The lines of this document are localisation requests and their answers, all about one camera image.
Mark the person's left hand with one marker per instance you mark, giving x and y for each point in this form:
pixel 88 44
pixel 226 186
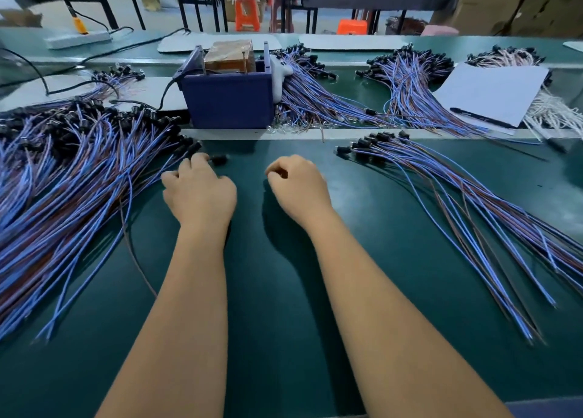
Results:
pixel 200 195

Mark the person's right hand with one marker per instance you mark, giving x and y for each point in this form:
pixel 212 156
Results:
pixel 301 190

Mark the blue plastic tester box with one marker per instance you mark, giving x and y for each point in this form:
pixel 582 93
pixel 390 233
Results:
pixel 226 99

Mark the person's left forearm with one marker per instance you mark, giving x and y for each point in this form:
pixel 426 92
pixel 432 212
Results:
pixel 173 331

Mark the person's right forearm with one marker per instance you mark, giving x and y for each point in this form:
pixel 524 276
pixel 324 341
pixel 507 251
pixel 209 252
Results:
pixel 401 327

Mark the white power strip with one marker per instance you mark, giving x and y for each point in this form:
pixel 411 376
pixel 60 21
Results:
pixel 77 40

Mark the white flat mat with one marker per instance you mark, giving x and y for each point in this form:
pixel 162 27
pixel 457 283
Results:
pixel 353 42
pixel 574 45
pixel 146 93
pixel 223 42

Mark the brown cardboard block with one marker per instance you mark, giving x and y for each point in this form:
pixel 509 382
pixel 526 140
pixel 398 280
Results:
pixel 229 57

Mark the orange plastic stool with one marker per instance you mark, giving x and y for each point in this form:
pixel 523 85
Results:
pixel 352 27
pixel 248 14

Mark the black pen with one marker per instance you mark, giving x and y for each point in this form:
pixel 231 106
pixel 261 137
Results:
pixel 483 118

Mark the orange plug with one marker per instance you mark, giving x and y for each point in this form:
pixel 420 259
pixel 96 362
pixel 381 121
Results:
pixel 80 25

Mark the pink plastic stool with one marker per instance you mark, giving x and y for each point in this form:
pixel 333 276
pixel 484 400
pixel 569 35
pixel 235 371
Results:
pixel 439 31

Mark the white paper sheet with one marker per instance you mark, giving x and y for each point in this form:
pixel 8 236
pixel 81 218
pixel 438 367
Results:
pixel 490 94

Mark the open cardboard box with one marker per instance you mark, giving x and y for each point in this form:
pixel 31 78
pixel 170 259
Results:
pixel 18 18

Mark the stack of large cardboard boxes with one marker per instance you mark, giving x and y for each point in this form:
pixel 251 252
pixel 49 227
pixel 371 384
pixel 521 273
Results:
pixel 519 3

